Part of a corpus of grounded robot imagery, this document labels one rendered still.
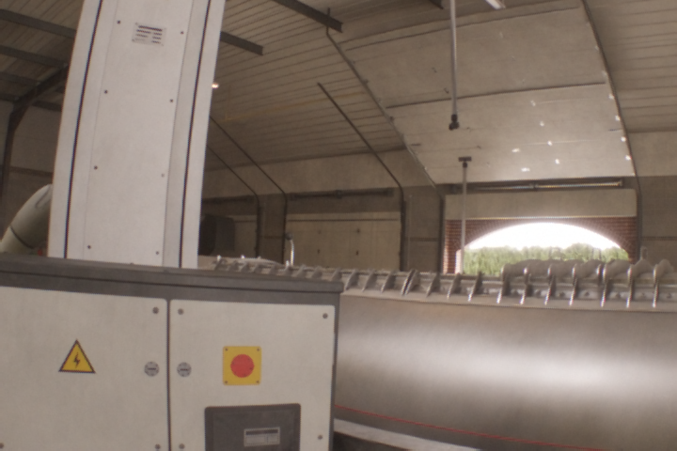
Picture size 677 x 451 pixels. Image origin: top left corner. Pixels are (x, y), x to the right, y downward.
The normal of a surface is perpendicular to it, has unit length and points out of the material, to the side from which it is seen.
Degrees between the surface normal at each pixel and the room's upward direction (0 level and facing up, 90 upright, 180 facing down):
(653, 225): 90
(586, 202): 90
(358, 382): 68
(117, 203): 90
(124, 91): 90
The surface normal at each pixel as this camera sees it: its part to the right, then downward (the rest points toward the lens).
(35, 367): 0.53, -0.05
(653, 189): -0.62, -0.11
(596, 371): -0.48, -0.66
